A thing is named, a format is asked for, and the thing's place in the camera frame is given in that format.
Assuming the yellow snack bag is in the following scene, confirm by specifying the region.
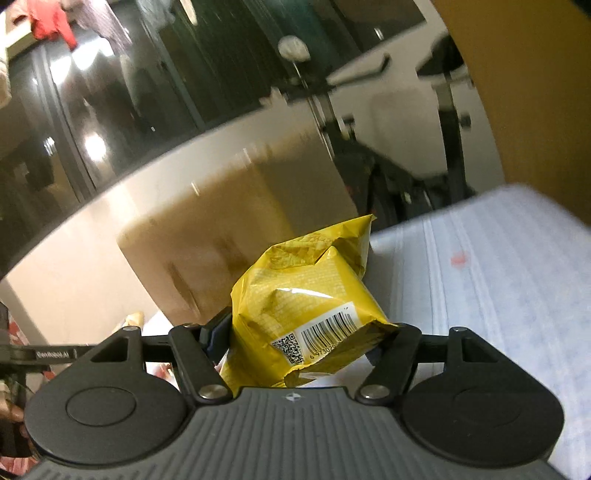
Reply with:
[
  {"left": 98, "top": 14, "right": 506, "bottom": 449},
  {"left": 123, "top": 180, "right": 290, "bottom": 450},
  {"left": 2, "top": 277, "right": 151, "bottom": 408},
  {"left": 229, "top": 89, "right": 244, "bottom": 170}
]
[{"left": 221, "top": 215, "right": 398, "bottom": 393}]

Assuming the brown cardboard box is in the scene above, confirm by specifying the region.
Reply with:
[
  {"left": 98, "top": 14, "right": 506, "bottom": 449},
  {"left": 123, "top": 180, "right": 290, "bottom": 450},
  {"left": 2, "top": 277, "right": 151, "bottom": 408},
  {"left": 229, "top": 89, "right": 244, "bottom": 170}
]
[{"left": 118, "top": 130, "right": 358, "bottom": 326}]

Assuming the checked strawberry bed sheet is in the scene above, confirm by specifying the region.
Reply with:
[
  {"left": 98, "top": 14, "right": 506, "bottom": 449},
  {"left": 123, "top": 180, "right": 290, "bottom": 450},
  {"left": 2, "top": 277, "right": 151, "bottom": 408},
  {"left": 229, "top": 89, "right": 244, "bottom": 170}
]
[{"left": 317, "top": 184, "right": 591, "bottom": 480}]

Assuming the black exercise bike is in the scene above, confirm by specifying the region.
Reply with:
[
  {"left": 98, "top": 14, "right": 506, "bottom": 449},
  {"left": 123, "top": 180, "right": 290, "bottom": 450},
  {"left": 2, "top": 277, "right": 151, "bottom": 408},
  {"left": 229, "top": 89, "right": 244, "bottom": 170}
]
[{"left": 257, "top": 32, "right": 477, "bottom": 232}]

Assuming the dark glass window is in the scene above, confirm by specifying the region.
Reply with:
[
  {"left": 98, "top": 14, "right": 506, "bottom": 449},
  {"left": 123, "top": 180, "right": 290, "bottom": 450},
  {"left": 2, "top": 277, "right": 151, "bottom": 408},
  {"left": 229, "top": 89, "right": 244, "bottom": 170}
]
[{"left": 1, "top": 1, "right": 425, "bottom": 272}]

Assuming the wooden headboard panel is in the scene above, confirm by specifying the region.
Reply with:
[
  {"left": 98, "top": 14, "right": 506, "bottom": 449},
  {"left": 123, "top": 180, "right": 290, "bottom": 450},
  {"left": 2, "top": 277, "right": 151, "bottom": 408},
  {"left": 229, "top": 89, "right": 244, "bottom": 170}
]
[{"left": 434, "top": 0, "right": 590, "bottom": 223}]

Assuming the red hanging garment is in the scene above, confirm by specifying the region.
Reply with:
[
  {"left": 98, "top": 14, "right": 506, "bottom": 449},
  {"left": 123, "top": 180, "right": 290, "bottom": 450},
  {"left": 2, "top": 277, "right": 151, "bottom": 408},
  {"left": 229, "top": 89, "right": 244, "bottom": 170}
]
[{"left": 27, "top": 0, "right": 78, "bottom": 51}]

